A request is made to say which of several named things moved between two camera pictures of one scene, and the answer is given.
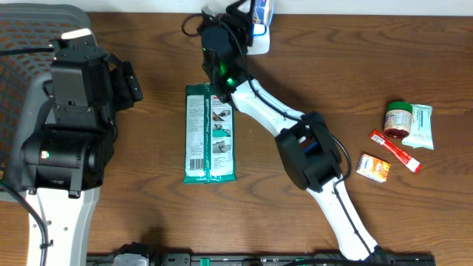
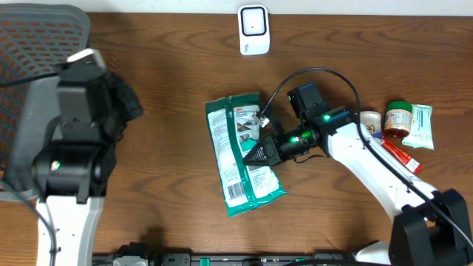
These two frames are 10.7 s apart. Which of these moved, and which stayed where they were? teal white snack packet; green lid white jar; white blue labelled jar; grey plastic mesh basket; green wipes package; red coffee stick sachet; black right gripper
Moved: white blue labelled jar; green wipes package; black right gripper
Stayed: green lid white jar; teal white snack packet; red coffee stick sachet; grey plastic mesh basket
